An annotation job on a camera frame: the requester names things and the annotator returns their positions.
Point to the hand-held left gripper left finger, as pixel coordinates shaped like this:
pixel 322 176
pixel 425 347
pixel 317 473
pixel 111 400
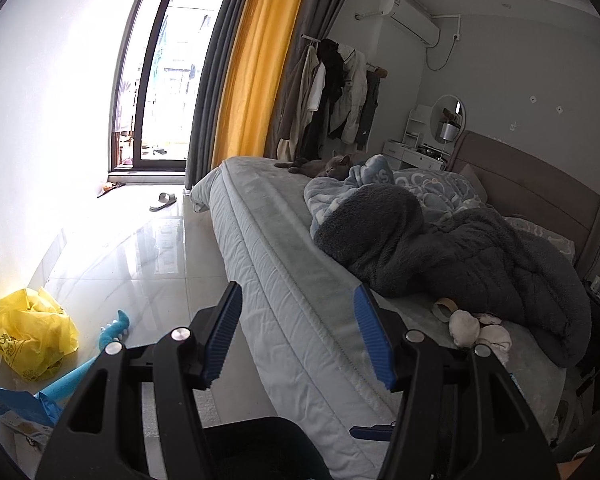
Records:
pixel 222 331

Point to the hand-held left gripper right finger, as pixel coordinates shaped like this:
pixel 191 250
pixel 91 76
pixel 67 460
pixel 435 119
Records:
pixel 375 341

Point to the teal trash bin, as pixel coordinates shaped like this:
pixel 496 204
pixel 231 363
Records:
pixel 260 450

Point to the cardboard tape roll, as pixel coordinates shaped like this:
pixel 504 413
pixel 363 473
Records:
pixel 442 305

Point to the bed with pale mattress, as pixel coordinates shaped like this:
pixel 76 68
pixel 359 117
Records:
pixel 280 260

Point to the dark grey fleece blanket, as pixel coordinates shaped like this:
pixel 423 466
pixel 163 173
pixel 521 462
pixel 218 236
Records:
pixel 480 260

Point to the grey slide sandal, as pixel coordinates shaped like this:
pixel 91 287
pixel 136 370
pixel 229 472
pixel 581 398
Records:
pixel 162 201

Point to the light blue patterned blanket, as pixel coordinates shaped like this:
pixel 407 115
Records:
pixel 430 185

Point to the grey cat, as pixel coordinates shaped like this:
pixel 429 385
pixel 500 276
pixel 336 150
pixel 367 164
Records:
pixel 330 166

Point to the white dressing table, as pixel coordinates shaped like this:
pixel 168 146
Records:
pixel 415 157

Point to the yellow plastic bag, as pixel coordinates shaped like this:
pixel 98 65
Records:
pixel 30 330

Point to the patterned pillow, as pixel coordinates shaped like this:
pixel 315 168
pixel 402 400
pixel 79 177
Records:
pixel 545 235

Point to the brown bed headboard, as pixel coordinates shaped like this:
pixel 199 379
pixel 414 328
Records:
pixel 530 180

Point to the blue paper packet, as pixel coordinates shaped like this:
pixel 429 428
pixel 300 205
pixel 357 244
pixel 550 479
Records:
pixel 10 405

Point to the dark grey garment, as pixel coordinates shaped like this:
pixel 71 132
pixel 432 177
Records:
pixel 370 105

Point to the beige coat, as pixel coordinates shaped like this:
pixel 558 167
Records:
pixel 295 105

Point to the round mirror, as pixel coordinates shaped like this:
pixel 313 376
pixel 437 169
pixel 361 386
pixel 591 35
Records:
pixel 445 110

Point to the grey curtain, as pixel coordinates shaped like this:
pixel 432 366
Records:
pixel 210 85
pixel 315 0

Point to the white puffer jacket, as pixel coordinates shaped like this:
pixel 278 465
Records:
pixel 352 95

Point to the black framed glass door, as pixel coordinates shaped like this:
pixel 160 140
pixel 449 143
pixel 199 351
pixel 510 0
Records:
pixel 145 85

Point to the white shirt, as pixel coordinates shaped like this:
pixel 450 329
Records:
pixel 316 87

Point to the black jacket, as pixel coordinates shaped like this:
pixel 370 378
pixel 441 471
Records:
pixel 332 75

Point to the yellow curtain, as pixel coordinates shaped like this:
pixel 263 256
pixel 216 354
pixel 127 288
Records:
pixel 260 60

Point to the white air conditioner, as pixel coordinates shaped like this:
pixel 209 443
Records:
pixel 410 22

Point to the wall clothes rail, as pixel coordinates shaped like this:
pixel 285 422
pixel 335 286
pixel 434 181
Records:
pixel 372 67

